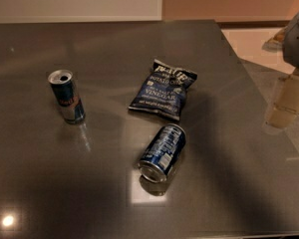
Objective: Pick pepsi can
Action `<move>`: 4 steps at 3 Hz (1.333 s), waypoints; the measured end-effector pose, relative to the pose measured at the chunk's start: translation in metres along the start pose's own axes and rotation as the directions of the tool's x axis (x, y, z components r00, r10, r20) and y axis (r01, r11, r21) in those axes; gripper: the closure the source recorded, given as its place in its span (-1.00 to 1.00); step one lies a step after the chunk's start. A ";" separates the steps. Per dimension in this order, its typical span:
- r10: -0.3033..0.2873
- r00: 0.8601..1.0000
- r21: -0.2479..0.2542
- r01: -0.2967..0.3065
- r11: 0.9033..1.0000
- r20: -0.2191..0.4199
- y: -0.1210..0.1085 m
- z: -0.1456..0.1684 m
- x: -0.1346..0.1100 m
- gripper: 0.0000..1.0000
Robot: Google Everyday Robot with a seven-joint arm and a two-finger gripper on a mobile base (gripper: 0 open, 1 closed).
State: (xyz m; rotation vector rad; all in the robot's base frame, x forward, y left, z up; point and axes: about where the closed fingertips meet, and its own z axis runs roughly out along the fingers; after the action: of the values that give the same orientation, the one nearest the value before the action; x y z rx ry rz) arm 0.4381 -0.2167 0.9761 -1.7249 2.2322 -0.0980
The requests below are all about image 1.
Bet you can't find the blue vinegar chips bag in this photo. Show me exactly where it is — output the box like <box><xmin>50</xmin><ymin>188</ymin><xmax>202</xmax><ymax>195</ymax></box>
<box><xmin>129</xmin><ymin>60</ymin><xmax>197</xmax><ymax>121</ymax></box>

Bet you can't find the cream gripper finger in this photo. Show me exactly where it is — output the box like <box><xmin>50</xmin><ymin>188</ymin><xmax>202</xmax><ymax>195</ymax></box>
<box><xmin>265</xmin><ymin>68</ymin><xmax>299</xmax><ymax>128</ymax></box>

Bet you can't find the red bull can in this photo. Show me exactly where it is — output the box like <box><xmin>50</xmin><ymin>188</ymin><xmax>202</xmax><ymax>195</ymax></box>
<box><xmin>48</xmin><ymin>70</ymin><xmax>85</xmax><ymax>124</ymax></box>

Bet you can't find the blue pepsi can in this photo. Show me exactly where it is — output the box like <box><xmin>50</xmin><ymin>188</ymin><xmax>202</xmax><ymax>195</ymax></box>
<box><xmin>138</xmin><ymin>123</ymin><xmax>186</xmax><ymax>183</ymax></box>

